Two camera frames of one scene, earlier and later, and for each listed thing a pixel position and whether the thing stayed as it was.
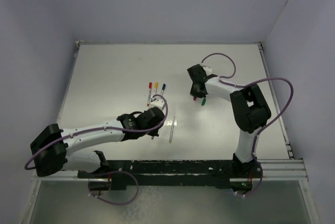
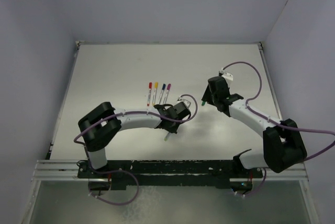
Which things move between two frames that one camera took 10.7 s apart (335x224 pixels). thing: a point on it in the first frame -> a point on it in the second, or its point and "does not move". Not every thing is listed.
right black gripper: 193,93 -> 207,96
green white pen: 171,133 -> 165,138
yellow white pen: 156,87 does not move
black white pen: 163,88 does not move
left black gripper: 154,133 -> 174,130
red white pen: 150,88 does not move
